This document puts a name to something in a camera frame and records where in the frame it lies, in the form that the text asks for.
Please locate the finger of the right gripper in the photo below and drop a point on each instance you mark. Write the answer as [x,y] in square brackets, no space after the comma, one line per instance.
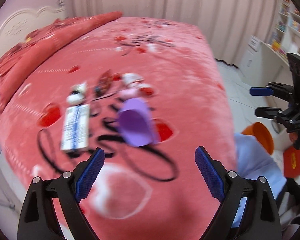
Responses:
[261,91]
[268,112]

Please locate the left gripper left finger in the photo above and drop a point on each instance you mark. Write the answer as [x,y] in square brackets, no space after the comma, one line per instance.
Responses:
[38,218]

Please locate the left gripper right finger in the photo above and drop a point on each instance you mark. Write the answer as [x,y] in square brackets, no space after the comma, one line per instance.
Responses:
[247,207]

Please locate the orange plastic trash bin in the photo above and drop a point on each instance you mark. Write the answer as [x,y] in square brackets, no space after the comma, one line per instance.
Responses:
[262,135]

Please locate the person right hand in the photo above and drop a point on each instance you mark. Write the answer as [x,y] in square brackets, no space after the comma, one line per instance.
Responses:
[293,136]

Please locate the white desk with shelves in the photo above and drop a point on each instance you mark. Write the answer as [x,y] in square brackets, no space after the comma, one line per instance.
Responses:
[265,62]

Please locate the red paper packet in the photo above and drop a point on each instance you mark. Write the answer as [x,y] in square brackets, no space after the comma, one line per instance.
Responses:
[291,163]

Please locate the light blue trousers leg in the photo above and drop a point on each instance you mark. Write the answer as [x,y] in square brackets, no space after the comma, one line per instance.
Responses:
[254,161]

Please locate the pink pleated curtain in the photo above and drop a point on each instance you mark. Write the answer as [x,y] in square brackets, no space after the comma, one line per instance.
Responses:
[226,24]

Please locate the white blue printed box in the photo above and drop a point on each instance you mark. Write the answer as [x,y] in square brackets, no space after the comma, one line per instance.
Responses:
[75,132]

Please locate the pink heart-print bed blanket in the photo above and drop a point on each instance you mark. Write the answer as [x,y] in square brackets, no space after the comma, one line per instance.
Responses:
[149,192]

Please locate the white crumpled wrapper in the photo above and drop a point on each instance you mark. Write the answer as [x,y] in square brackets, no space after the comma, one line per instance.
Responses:
[77,94]

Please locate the dark red snack wrapper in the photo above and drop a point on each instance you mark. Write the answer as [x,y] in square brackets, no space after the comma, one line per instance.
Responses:
[101,90]

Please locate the folded red quilt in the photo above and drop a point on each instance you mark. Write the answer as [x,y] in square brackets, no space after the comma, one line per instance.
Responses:
[24,58]

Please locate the white carved headboard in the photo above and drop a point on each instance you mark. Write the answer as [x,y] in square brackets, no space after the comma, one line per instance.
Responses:
[16,27]

